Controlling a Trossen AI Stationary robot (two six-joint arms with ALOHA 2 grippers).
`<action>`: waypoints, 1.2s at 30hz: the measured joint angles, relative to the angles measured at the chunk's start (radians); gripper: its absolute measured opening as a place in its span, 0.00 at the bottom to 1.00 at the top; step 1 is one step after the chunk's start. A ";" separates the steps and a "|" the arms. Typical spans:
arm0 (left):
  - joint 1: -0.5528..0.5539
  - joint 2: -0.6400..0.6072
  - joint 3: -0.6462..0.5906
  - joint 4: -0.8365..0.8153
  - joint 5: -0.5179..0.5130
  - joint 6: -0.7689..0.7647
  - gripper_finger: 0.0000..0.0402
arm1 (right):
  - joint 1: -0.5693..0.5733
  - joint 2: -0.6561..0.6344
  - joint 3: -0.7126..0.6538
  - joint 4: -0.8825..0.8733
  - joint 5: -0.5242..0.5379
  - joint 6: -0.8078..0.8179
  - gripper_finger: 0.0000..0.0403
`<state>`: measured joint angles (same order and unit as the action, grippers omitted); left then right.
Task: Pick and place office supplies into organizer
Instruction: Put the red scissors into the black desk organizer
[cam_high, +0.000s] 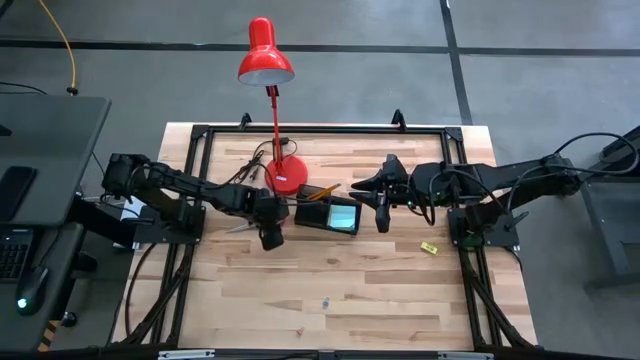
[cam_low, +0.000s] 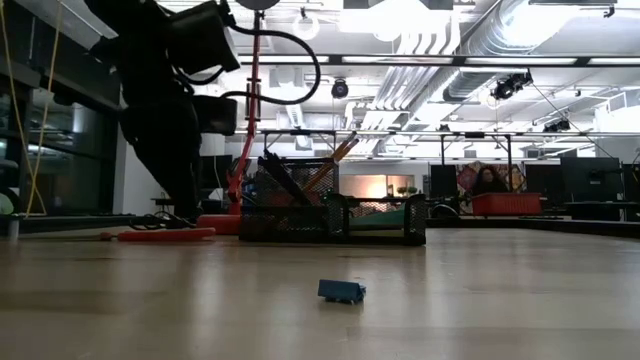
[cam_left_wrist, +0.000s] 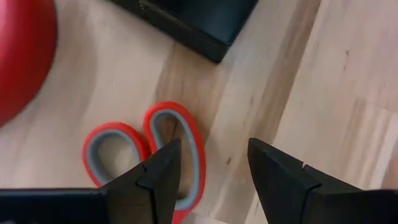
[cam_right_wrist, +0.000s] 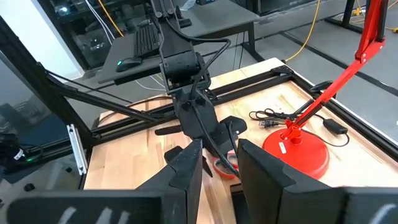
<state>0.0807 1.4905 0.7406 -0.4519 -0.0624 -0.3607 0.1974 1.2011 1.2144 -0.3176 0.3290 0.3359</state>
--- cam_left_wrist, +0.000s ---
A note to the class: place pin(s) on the black mesh desk organizer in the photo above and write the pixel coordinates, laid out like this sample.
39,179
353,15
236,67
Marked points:
202,25

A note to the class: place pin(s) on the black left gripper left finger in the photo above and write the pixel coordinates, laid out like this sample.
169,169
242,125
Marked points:
149,193

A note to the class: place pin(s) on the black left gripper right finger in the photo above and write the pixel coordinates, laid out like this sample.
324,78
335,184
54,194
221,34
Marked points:
295,199

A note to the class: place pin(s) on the red grey scissors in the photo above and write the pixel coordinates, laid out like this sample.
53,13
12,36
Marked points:
143,144

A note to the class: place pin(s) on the red desk lamp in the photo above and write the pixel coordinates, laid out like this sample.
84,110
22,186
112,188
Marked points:
21,56

